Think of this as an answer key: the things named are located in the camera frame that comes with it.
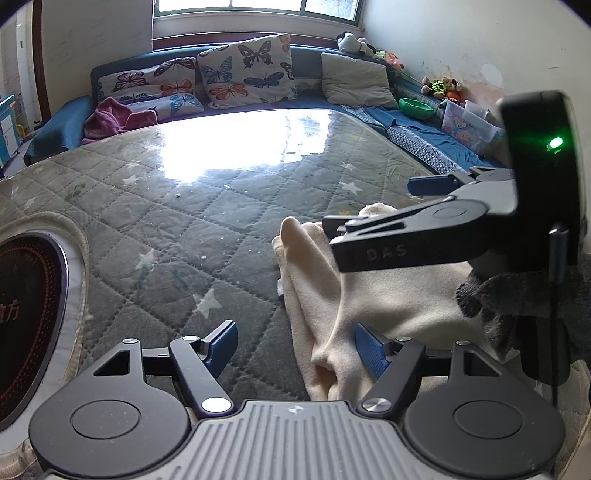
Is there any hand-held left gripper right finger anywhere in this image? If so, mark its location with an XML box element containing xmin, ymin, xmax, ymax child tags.
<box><xmin>355</xmin><ymin>322</ymin><xmax>502</xmax><ymax>413</ymax></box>

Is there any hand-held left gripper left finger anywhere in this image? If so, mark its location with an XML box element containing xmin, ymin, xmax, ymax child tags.
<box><xmin>92</xmin><ymin>320</ymin><xmax>239</xmax><ymax>414</ymax></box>

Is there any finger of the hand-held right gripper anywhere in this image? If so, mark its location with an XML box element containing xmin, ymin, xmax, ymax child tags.
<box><xmin>407</xmin><ymin>167</ymin><xmax>517</xmax><ymax>196</ymax></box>
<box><xmin>322</xmin><ymin>196</ymin><xmax>456</xmax><ymax>245</ymax></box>

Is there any cream cloth garment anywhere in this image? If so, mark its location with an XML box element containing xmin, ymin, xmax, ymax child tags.
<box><xmin>271</xmin><ymin>202</ymin><xmax>532</xmax><ymax>402</ymax></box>

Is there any person's right hand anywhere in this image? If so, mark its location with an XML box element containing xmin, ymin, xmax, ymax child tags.
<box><xmin>456</xmin><ymin>271</ymin><xmax>555</xmax><ymax>365</ymax></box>

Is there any clear plastic box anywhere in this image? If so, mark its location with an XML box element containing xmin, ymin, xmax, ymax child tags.
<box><xmin>440</xmin><ymin>99</ymin><xmax>507</xmax><ymax>156</ymax></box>

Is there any blue blanket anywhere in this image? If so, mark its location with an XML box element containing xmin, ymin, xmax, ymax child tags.
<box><xmin>344</xmin><ymin>103</ymin><xmax>500</xmax><ymax>174</ymax></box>

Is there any green bowl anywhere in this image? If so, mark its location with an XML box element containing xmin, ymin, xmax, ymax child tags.
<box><xmin>397</xmin><ymin>96</ymin><xmax>437</xmax><ymax>121</ymax></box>

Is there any green yellow plush toy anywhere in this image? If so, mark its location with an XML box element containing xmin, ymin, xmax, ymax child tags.
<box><xmin>420</xmin><ymin>76</ymin><xmax>447</xmax><ymax>99</ymax></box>

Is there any brown plush toy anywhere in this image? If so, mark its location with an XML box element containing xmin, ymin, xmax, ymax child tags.
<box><xmin>443</xmin><ymin>77</ymin><xmax>465</xmax><ymax>103</ymax></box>

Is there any grey pillow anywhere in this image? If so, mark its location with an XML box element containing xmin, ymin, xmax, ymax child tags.
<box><xmin>320</xmin><ymin>52</ymin><xmax>399</xmax><ymax>110</ymax></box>

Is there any grey quilted table mat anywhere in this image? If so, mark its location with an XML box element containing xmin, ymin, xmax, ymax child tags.
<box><xmin>0</xmin><ymin>108</ymin><xmax>591</xmax><ymax>480</ymax></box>

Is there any white black plush toy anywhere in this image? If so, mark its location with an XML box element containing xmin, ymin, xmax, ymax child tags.
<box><xmin>335</xmin><ymin>31</ymin><xmax>378</xmax><ymax>54</ymax></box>

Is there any blue sofa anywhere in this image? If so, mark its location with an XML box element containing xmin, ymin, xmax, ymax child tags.
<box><xmin>23</xmin><ymin>45</ymin><xmax>514</xmax><ymax>177</ymax></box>

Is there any round dark hotplate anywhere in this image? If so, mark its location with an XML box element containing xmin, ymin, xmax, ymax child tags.
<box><xmin>0</xmin><ymin>212</ymin><xmax>90</xmax><ymax>435</ymax></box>

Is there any butterfly print pillow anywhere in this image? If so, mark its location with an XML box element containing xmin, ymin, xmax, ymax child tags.
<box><xmin>111</xmin><ymin>91</ymin><xmax>205</xmax><ymax>120</ymax></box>
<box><xmin>197</xmin><ymin>33</ymin><xmax>298</xmax><ymax>106</ymax></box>
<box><xmin>98</xmin><ymin>56</ymin><xmax>197</xmax><ymax>93</ymax></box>

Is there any pink cloth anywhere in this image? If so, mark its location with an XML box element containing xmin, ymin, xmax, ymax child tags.
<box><xmin>82</xmin><ymin>95</ymin><xmax>162</xmax><ymax>142</ymax></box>

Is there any window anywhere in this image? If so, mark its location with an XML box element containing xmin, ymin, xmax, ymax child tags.
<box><xmin>152</xmin><ymin>0</ymin><xmax>366</xmax><ymax>25</ymax></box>

